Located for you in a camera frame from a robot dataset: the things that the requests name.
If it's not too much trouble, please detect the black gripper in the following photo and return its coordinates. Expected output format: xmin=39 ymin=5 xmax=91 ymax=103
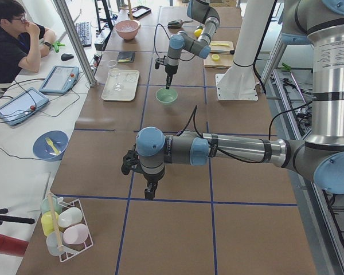
xmin=166 ymin=73 xmax=173 ymax=86
xmin=143 ymin=170 xmax=165 ymax=200

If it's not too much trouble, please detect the green ceramic bowl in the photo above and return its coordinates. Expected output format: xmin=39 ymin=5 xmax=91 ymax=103
xmin=155 ymin=88 xmax=178 ymax=105

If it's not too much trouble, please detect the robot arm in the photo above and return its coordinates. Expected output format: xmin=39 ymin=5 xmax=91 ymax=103
xmin=163 ymin=0 xmax=220 ymax=89
xmin=122 ymin=1 xmax=344 ymax=200

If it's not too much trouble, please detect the metal ice scoop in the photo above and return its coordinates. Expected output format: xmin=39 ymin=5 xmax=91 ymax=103
xmin=167 ymin=19 xmax=194 ymax=29

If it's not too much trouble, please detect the pink bowl with ice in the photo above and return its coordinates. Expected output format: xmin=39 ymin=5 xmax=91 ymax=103
xmin=114 ymin=20 xmax=141 ymax=40

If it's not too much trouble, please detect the blue bowl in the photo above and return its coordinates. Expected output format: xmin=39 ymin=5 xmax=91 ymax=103
xmin=33 ymin=131 xmax=69 ymax=162

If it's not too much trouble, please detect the half lemon slice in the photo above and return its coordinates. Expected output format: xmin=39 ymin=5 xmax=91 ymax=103
xmin=211 ymin=54 xmax=220 ymax=62

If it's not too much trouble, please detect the wooden cutting board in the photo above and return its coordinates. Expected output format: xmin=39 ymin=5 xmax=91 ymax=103
xmin=204 ymin=41 xmax=234 ymax=68

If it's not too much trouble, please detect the cream serving tray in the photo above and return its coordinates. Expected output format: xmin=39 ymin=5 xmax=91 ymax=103
xmin=101 ymin=68 xmax=140 ymax=101

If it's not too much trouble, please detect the grey folded cloth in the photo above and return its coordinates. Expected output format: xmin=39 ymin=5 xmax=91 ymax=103
xmin=117 ymin=51 xmax=135 ymax=63

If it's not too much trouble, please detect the yellow lemon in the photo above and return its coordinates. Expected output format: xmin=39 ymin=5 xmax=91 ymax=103
xmin=194 ymin=29 xmax=202 ymax=38

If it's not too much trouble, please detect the steel muddler black cap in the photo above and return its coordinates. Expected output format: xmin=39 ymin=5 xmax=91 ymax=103
xmin=210 ymin=50 xmax=235 ymax=54

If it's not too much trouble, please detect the clear glass on tray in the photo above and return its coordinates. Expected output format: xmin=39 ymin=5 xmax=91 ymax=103
xmin=108 ymin=68 xmax=123 ymax=91

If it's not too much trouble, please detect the small glass dish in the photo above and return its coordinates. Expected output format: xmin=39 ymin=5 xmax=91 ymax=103
xmin=107 ymin=60 xmax=118 ymax=68

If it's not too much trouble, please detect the yellow plastic knife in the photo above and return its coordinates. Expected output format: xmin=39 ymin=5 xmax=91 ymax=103
xmin=210 ymin=43 xmax=230 ymax=47

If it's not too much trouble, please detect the black tray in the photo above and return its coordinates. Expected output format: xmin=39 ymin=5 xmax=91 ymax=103
xmin=131 ymin=5 xmax=151 ymax=19

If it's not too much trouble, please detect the white cup in rack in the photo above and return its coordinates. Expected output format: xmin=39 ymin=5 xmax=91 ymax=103
xmin=58 ymin=207 xmax=83 ymax=228

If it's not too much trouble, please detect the pink cup in rack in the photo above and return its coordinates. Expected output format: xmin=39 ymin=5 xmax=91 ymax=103
xmin=63 ymin=223 xmax=89 ymax=245

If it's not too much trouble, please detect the black keyboard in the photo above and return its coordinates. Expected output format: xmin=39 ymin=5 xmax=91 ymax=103
xmin=75 ymin=22 xmax=92 ymax=47

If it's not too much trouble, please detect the computer mouse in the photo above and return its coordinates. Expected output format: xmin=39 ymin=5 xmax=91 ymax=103
xmin=60 ymin=53 xmax=74 ymax=61

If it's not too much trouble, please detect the green cup in rack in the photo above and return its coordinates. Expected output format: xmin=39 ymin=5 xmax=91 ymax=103
xmin=40 ymin=194 xmax=64 ymax=215

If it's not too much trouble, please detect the yellow cup in rack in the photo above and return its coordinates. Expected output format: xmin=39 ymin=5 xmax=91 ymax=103
xmin=41 ymin=211 xmax=54 ymax=237

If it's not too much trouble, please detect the blue teach pendant far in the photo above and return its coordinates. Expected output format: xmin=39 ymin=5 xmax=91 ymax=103
xmin=39 ymin=66 xmax=80 ymax=94

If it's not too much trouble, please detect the blue teach pendant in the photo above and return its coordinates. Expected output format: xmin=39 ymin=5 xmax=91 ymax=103
xmin=0 ymin=87 xmax=49 ymax=126
xmin=39 ymin=66 xmax=80 ymax=94

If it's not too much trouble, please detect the clear cup in rack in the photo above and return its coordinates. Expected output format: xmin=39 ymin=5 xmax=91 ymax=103
xmin=46 ymin=231 xmax=64 ymax=256

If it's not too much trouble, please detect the yellow plastic fork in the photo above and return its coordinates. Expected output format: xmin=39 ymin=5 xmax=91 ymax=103
xmin=45 ymin=137 xmax=60 ymax=155

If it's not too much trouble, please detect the green clamp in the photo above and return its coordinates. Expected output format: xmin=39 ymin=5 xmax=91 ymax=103
xmin=52 ymin=41 xmax=65 ymax=53

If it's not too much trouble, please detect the blue teach pendant near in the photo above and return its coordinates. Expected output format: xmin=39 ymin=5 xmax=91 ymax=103
xmin=0 ymin=87 xmax=49 ymax=126

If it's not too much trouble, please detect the person in black shirt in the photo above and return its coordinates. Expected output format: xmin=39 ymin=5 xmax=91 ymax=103
xmin=0 ymin=1 xmax=56 ymax=84

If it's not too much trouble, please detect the red cylinder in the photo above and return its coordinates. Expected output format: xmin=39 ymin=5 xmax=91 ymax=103
xmin=0 ymin=234 xmax=29 ymax=257

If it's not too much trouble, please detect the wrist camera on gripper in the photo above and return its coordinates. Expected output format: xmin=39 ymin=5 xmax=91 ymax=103
xmin=155 ymin=57 xmax=165 ymax=70

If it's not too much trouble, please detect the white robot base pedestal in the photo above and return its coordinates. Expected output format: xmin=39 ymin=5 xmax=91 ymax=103
xmin=216 ymin=0 xmax=276 ymax=101

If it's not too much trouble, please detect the white wire cup rack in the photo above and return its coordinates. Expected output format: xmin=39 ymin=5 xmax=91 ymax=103
xmin=55 ymin=199 xmax=93 ymax=262

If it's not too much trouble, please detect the wooden rack handle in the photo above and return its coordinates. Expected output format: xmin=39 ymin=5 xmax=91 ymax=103
xmin=47 ymin=192 xmax=64 ymax=253

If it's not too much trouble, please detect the aluminium frame post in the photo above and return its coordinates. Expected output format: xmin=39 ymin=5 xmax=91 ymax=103
xmin=54 ymin=0 xmax=97 ymax=87

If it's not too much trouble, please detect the black tripod handle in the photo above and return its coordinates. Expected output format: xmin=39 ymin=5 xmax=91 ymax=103
xmin=0 ymin=208 xmax=35 ymax=225

